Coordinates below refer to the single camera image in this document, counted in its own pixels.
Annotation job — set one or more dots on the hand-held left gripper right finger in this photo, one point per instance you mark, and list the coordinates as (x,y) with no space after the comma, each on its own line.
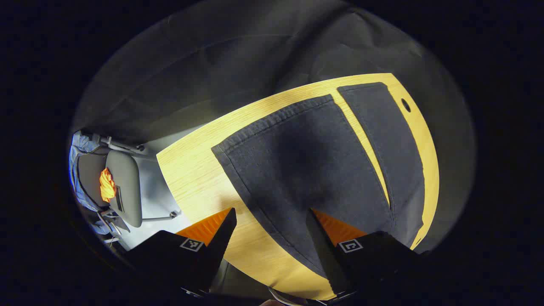
(323,250)

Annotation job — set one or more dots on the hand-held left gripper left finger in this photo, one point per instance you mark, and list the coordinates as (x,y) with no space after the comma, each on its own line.
(221,242)

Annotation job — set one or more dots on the dark grey jeans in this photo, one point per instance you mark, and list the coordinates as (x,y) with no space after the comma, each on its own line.
(306,161)

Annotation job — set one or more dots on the grey office chair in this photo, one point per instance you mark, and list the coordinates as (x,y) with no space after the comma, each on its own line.
(125,182)

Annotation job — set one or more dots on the crumpled orange cloth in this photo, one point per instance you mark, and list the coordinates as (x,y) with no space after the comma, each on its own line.
(107,185)

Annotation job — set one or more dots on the blue garment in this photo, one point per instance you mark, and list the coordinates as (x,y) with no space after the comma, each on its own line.
(83,144)

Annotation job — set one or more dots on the black backdrop cloth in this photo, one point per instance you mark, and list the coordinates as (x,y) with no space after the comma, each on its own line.
(212,63)

